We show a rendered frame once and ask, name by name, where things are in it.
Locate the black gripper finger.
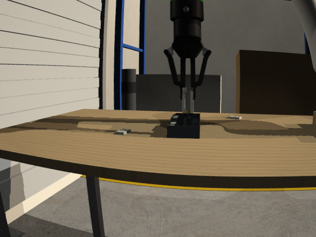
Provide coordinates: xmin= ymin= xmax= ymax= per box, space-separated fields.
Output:
xmin=164 ymin=45 xmax=186 ymax=113
xmin=190 ymin=45 xmax=211 ymax=113

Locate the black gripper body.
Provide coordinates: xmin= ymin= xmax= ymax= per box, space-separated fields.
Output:
xmin=172 ymin=19 xmax=203 ymax=59

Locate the dark grey rack of labelled bins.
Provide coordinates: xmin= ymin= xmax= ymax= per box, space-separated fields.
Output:
xmin=167 ymin=113 xmax=200 ymax=139

